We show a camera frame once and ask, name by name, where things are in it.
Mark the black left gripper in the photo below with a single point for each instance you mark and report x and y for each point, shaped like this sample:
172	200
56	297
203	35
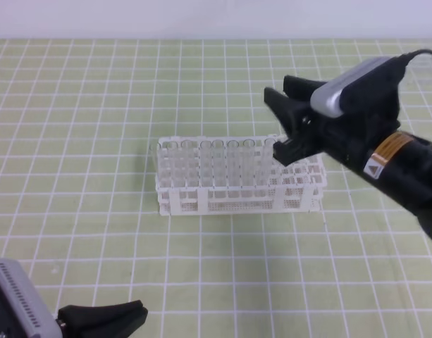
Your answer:
120	320

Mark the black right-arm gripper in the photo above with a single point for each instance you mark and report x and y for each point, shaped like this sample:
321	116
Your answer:
349	139

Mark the clear glass test tube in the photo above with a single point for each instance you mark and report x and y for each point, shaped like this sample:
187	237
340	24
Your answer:
262	175

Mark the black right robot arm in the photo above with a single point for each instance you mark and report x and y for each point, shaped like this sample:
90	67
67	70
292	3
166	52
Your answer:
407	179

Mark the white test tube rack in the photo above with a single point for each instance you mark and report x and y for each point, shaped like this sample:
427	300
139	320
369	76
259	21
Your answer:
296	188

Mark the green grid tablecloth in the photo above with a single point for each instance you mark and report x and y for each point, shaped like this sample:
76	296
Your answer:
78	205

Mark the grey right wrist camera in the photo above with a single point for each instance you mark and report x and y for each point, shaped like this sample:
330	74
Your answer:
342	91

